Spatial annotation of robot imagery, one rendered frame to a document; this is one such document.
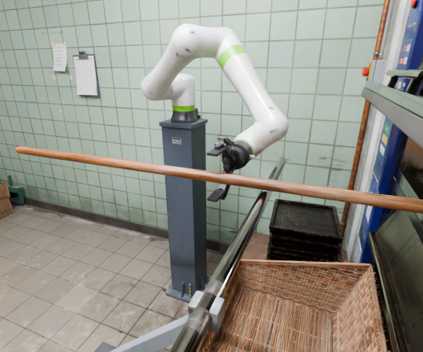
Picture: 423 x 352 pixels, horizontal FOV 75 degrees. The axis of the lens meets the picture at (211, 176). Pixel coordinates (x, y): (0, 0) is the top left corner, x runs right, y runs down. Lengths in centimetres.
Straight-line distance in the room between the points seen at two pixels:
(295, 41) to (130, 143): 148
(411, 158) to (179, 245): 134
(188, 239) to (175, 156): 53
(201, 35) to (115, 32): 135
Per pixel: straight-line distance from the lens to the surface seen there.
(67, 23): 274
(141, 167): 87
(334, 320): 126
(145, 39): 227
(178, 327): 47
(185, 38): 112
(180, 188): 163
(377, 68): 154
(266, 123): 100
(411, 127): 40
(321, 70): 187
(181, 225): 175
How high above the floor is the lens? 148
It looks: 21 degrees down
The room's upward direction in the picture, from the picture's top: straight up
